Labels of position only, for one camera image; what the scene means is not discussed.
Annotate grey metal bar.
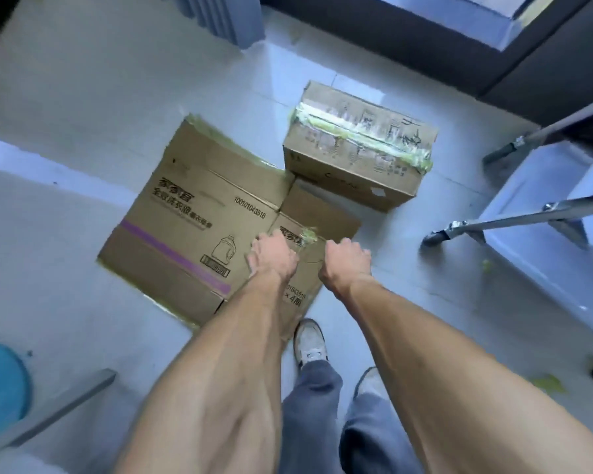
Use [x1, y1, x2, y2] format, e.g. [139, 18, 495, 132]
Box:
[0, 368, 117, 461]

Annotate person's white shoe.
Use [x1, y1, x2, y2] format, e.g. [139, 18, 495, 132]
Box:
[293, 318, 329, 372]
[353, 366, 392, 401]

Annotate person's left forearm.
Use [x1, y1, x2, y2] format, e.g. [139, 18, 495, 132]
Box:
[113, 272, 298, 474]

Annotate person's right hand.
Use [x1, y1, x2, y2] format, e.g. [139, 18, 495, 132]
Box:
[318, 238, 374, 299]

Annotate person's right forearm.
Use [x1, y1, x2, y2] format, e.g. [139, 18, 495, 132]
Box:
[340, 277, 593, 474]

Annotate person's white left shoe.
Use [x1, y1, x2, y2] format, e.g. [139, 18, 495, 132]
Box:
[293, 318, 329, 372]

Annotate person's grey trousers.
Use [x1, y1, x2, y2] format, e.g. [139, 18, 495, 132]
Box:
[276, 359, 426, 474]

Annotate person's left hand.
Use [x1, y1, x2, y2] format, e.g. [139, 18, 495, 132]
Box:
[246, 229, 300, 288]

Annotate taped brown cardboard box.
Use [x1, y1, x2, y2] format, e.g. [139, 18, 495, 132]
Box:
[282, 81, 439, 213]

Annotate person's white right shoe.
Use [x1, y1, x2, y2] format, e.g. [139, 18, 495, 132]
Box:
[353, 366, 392, 401]

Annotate grey ribbed panel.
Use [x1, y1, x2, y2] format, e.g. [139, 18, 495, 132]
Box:
[170, 0, 267, 50]

